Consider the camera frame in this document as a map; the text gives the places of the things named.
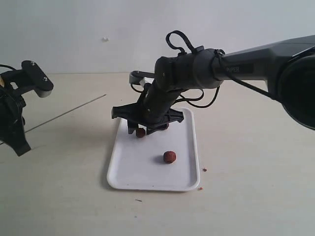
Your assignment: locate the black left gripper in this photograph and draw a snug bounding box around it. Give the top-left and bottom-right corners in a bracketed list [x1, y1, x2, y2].
[0, 71, 31, 156]

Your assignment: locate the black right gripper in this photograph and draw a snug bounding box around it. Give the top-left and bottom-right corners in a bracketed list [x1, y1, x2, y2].
[112, 83, 184, 135]

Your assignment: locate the thin metal skewer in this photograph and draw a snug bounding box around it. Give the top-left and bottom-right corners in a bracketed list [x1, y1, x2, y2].
[0, 94, 107, 146]

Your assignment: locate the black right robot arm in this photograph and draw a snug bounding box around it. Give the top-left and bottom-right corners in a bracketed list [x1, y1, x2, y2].
[112, 35, 315, 134]

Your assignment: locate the white rectangular plastic tray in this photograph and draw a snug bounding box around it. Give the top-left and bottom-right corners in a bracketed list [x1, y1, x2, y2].
[107, 107, 200, 192]

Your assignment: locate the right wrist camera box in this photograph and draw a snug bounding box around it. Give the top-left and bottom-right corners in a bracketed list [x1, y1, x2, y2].
[129, 71, 155, 87]

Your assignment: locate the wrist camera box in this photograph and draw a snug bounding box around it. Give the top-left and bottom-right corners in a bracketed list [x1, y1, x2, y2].
[129, 71, 155, 87]
[21, 60, 54, 98]

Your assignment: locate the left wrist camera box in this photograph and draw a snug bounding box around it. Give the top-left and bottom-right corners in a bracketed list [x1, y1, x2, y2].
[21, 60, 54, 98]

